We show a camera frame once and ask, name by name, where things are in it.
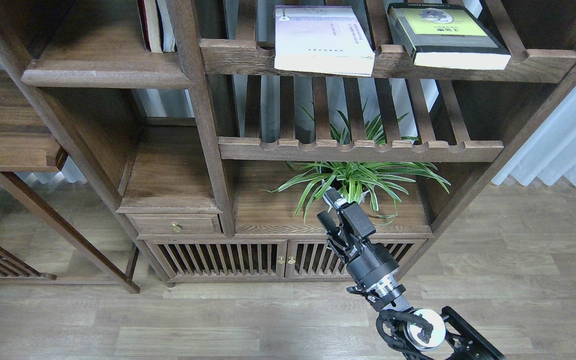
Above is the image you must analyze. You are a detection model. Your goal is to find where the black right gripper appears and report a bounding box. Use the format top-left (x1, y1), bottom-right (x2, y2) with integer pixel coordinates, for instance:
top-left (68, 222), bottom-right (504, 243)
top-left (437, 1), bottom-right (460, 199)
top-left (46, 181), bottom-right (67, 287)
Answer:
top-left (317, 187), bottom-right (406, 303)

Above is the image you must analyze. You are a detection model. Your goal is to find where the beige upright book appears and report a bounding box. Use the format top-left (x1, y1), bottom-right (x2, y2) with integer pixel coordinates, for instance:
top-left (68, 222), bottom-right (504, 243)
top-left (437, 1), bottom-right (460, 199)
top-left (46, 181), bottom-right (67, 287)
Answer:
top-left (143, 0), bottom-right (163, 54)

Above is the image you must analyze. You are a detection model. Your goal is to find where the dark wooden bookshelf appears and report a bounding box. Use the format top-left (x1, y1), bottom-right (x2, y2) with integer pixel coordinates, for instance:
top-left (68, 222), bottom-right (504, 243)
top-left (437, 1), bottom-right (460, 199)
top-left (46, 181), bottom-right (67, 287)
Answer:
top-left (0, 0), bottom-right (576, 283)

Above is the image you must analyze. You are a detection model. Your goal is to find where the white upright book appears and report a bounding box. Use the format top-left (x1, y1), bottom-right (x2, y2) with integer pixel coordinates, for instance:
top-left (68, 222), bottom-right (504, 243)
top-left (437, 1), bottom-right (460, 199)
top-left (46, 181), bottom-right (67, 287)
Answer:
top-left (157, 0), bottom-right (177, 53)

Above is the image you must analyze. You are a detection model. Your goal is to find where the green black thick book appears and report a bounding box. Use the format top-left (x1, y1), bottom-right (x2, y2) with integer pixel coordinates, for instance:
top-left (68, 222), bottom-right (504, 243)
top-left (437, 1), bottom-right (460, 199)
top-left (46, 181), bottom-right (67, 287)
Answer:
top-left (387, 2), bottom-right (511, 70)

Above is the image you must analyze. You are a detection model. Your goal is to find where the green spider plant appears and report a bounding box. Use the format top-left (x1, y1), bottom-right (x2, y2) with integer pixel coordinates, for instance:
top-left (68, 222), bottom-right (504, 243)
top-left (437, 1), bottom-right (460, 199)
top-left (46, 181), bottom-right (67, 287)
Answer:
top-left (263, 102), bottom-right (452, 226)

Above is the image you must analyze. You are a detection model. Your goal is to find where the wooden side shelf unit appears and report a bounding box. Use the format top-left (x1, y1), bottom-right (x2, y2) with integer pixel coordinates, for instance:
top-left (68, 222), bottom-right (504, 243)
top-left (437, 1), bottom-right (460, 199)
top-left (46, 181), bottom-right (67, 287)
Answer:
top-left (0, 70), bottom-right (140, 294)

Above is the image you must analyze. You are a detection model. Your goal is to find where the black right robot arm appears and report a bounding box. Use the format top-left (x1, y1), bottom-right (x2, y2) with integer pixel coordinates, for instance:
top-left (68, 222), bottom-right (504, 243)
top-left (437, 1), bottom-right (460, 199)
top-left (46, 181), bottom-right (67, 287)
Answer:
top-left (317, 187), bottom-right (505, 360)

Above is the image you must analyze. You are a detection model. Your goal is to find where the white pleated curtain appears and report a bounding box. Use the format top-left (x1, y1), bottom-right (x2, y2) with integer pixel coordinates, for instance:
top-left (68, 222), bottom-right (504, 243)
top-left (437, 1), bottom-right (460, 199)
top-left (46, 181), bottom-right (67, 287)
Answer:
top-left (492, 87), bottom-right (576, 187)

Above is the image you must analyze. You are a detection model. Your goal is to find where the brass drawer knob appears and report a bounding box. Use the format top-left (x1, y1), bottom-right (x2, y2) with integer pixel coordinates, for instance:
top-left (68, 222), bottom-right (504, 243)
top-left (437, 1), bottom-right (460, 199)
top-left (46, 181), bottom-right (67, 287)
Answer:
top-left (170, 221), bottom-right (183, 234)

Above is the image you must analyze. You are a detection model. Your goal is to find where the white paperback book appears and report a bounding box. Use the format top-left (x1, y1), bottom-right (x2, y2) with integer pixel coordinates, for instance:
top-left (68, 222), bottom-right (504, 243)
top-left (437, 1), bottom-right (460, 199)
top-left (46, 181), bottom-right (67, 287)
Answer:
top-left (274, 5), bottom-right (375, 76)

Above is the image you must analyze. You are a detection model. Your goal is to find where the dark red upright book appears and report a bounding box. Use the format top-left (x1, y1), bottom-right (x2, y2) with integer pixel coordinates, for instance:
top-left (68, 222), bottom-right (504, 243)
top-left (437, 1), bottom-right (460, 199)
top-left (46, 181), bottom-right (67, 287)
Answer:
top-left (137, 0), bottom-right (151, 51)

